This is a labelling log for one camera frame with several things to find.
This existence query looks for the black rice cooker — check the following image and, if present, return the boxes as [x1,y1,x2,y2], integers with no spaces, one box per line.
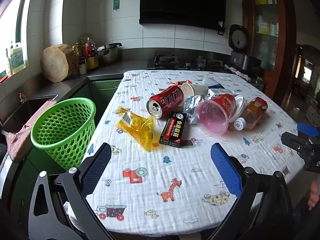
[229,24,262,73]

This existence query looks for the small white jar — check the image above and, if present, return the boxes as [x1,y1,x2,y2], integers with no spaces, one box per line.
[78,58,88,75]

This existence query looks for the white blue milk carton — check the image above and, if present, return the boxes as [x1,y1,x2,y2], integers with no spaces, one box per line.
[207,86,233,100]

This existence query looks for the window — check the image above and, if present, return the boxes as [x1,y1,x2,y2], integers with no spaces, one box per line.
[0,0,33,80]

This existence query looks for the red soda can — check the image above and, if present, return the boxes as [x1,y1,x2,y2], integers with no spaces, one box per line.
[146,85,185,118]

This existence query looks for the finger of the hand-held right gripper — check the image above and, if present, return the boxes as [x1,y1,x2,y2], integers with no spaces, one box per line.
[297,122,320,138]
[281,131,320,155]

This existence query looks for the black gas stove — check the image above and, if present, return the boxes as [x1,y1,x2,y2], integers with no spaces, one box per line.
[147,54,225,71]

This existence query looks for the white paper cup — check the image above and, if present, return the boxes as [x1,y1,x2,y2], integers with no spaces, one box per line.
[180,81,209,97]

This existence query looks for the white plastic lid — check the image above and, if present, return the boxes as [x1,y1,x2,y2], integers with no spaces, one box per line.
[229,94,245,119]

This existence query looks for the blue white detergent bottle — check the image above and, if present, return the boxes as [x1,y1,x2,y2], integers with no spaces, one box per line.
[11,42,27,74]

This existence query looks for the blue white packet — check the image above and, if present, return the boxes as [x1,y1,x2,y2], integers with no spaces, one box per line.
[201,77,225,88]

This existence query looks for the steel pot with lid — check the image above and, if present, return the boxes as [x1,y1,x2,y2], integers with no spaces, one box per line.
[96,42,123,65]

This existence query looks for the round wooden chopping block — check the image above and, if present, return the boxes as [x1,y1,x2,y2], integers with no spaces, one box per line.
[40,44,78,83]

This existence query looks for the black red cardboard box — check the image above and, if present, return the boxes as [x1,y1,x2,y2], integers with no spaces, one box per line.
[159,111,187,148]

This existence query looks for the yellow plastic wrapper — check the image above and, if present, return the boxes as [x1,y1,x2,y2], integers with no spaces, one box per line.
[114,106,156,153]

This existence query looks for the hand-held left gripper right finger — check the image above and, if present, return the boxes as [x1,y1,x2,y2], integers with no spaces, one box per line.
[207,142,294,240]

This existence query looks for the person's right hand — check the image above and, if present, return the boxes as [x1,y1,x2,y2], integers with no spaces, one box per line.
[308,179,320,208]

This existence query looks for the dark sauce bottle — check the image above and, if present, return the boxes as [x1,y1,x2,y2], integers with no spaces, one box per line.
[73,42,83,58]

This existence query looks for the pink towel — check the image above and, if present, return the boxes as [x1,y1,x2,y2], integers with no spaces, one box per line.
[5,99,57,162]

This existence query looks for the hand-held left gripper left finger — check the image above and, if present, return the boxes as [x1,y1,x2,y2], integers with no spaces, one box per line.
[28,142,115,240]

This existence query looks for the pink plastic cup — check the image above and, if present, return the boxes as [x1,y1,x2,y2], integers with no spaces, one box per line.
[198,94,237,136]

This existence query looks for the amber tea bottle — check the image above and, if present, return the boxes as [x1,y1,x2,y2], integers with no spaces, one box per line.
[234,97,268,131]

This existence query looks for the steel sink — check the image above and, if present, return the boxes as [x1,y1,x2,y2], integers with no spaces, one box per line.
[0,94,58,135]

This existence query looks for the green plastic basket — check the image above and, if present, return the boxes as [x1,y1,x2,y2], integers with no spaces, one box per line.
[30,97,97,170]

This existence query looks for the white rag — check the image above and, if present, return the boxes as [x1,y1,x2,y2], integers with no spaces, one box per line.
[224,64,252,81]

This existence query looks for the brown wooden cabinet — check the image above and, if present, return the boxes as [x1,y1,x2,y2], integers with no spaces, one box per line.
[240,0,298,105]

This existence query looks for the silver foil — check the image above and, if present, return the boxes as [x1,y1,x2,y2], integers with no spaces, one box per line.
[183,94,206,125]

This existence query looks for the steel kitchen counter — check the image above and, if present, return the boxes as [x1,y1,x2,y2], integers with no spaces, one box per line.
[0,47,265,130]

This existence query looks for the printed cartoon tablecloth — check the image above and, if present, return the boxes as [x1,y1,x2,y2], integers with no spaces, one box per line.
[67,69,304,236]

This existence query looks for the black range hood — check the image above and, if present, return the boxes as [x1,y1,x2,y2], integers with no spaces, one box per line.
[139,0,239,29]

